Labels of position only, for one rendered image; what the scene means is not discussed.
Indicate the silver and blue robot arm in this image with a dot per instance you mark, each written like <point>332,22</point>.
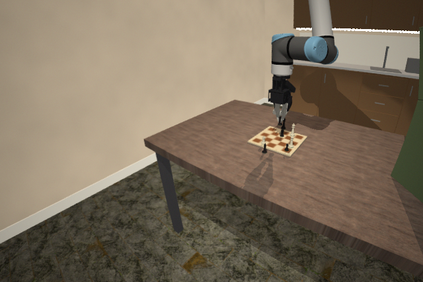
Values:
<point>286,47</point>

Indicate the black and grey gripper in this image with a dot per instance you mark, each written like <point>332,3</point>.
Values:
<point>280,94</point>

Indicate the brown and cream chessboard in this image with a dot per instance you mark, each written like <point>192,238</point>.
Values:
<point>276,143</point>

